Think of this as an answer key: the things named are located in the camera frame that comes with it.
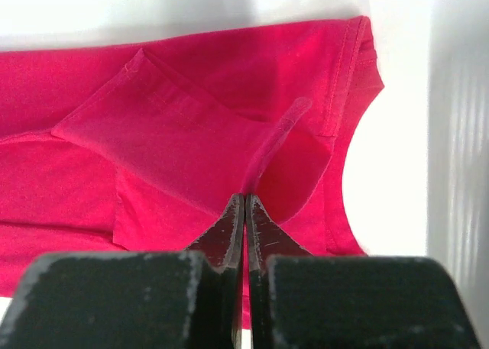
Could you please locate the red t shirt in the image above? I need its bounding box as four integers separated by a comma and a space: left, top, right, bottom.
0, 15, 384, 331

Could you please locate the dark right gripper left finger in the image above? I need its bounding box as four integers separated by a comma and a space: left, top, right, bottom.
187, 194, 245, 348

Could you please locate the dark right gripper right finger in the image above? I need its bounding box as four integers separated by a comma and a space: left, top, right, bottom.
245, 194, 311, 348

